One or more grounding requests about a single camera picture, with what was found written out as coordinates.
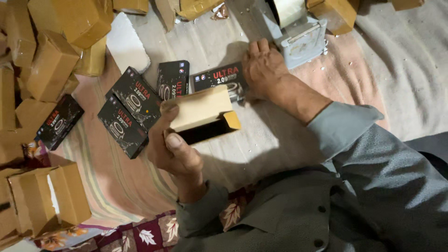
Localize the person's left hand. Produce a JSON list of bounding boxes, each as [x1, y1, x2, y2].
[[146, 103, 205, 183]]

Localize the person's right hand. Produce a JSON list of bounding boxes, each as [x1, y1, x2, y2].
[[241, 38, 290, 102]]

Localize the small brown carton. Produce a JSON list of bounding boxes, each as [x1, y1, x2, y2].
[[162, 84, 242, 146]]

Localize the grey metal tape dispenser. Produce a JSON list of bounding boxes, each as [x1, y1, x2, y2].
[[251, 0, 328, 70]]

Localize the clear packing tape roll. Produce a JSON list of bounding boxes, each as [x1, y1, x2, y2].
[[272, 0, 308, 29]]

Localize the black watch box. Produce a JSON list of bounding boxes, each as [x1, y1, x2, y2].
[[156, 60, 190, 101], [36, 94, 85, 151], [97, 95, 149, 160], [106, 66, 162, 133], [190, 62, 250, 103]]

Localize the crumpled brown tape scrap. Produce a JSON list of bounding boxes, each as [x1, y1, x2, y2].
[[211, 3, 230, 21]]

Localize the sealed brown cardboard box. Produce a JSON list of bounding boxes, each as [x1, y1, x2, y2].
[[307, 0, 360, 36], [389, 0, 425, 11], [112, 0, 150, 15]]

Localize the torn brown cardboard box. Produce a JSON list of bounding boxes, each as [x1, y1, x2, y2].
[[154, 0, 225, 32]]

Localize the pink striped floor mat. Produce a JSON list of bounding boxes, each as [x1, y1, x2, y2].
[[49, 0, 390, 224]]

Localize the white foam slab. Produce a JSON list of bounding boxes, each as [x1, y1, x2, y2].
[[106, 12, 151, 75]]

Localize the grey blanket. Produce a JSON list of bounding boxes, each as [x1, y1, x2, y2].
[[353, 0, 448, 141]]

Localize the person's grey shirt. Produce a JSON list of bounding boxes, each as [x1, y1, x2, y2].
[[173, 101, 448, 252]]

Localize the pile of brown cartons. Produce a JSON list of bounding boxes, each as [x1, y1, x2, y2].
[[0, 0, 115, 250]]

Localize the floral leaf print quilt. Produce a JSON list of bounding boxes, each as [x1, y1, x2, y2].
[[21, 138, 261, 252]]

